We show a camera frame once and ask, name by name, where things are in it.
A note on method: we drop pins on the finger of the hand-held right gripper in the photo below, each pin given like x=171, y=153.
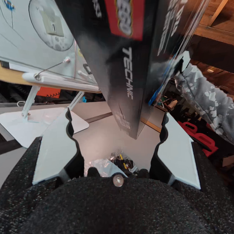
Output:
x=186, y=60

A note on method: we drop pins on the person's right forearm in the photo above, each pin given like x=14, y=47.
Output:
x=204, y=96

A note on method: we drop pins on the black toy car box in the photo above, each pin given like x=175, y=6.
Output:
x=118, y=73

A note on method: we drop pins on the white desk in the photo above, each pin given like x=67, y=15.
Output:
x=100, y=139

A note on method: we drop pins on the orange bin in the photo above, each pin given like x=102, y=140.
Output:
x=48, y=92

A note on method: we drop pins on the red plastic object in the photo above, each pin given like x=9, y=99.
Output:
x=201, y=139

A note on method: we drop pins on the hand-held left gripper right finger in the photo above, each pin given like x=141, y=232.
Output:
x=179, y=155

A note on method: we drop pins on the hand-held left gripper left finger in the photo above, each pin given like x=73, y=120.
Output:
x=54, y=146

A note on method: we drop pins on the clear plastic parts bag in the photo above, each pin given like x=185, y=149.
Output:
x=102, y=164

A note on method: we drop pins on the open instruction booklet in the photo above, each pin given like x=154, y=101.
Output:
x=27, y=45

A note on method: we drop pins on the white book stand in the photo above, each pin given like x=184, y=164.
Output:
x=45, y=124

